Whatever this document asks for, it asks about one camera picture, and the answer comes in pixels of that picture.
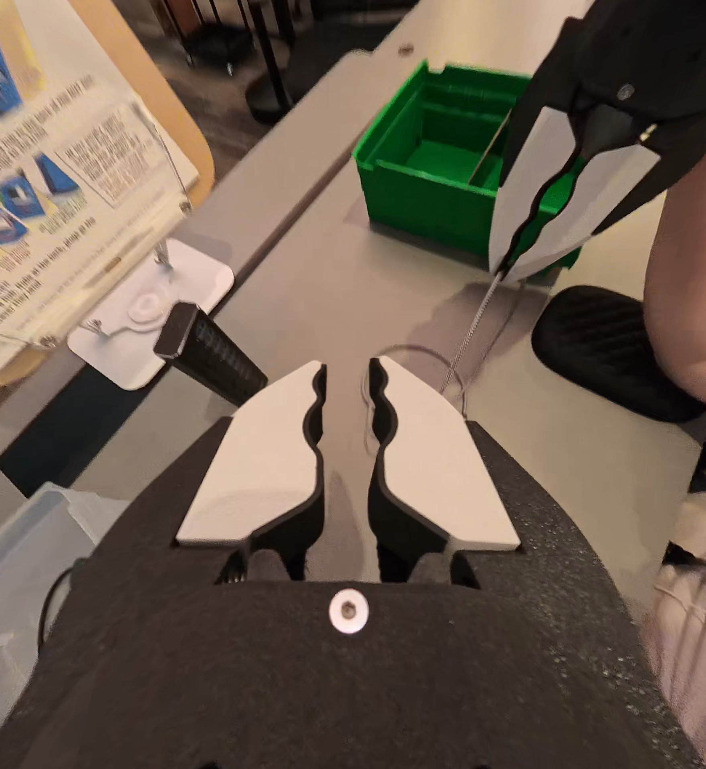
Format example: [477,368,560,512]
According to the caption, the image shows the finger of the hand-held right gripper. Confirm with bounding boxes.
[496,140,662,286]
[487,107,582,280]

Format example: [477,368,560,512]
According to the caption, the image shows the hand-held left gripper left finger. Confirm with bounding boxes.
[174,359,329,579]

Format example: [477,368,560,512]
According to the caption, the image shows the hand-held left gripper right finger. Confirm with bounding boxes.
[366,356,522,582]

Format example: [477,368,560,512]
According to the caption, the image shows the green plastic bin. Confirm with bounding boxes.
[353,59,583,282]

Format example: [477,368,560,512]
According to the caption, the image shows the black usb hub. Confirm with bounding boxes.
[153,302,268,406]

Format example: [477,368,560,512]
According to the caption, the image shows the grey braided usb cable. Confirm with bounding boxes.
[360,272,510,451]

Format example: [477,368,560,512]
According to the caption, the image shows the clear plastic bin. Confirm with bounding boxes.
[0,483,127,692]

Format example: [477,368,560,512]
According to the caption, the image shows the person's right forearm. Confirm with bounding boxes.
[643,111,706,411]

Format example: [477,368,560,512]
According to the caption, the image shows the black pole stand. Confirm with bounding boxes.
[246,0,306,124]

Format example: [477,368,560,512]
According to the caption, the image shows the printed instruction sheet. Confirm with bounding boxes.
[0,0,200,376]

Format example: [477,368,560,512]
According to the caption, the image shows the instruction sheet on white stand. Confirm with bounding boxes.
[0,0,216,390]

